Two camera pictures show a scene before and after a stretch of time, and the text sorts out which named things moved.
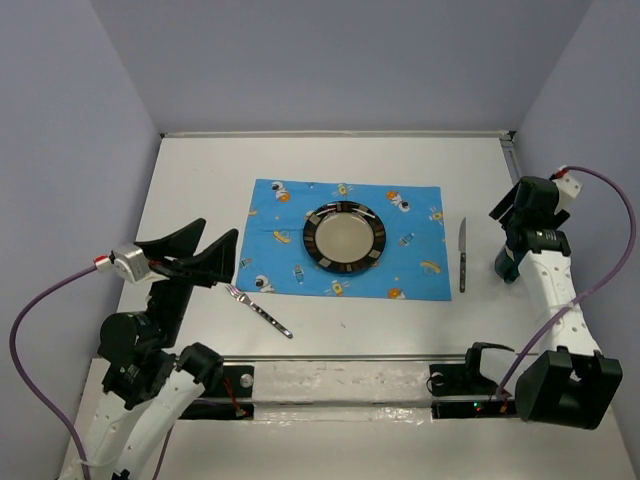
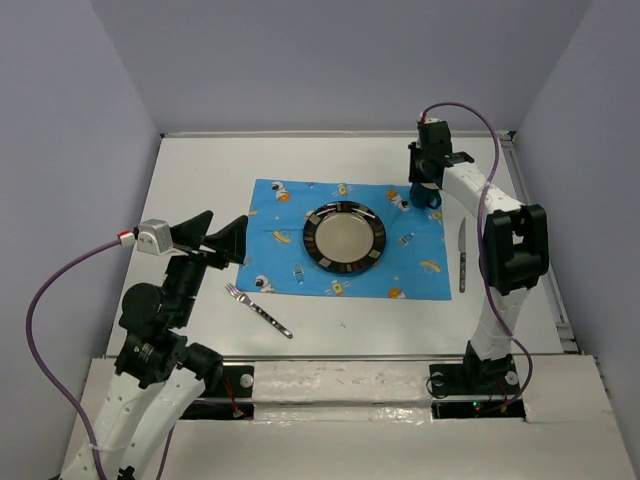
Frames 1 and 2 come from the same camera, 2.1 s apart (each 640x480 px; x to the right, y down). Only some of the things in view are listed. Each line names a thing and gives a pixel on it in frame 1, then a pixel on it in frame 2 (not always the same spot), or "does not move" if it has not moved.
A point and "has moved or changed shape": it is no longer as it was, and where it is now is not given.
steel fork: (238, 293) does not move
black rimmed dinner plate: (344, 237) does not move
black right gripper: (504, 206) -> (416, 175)
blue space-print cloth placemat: (272, 257) does not move
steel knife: (463, 260) does not move
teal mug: (507, 264) has moved or changed shape
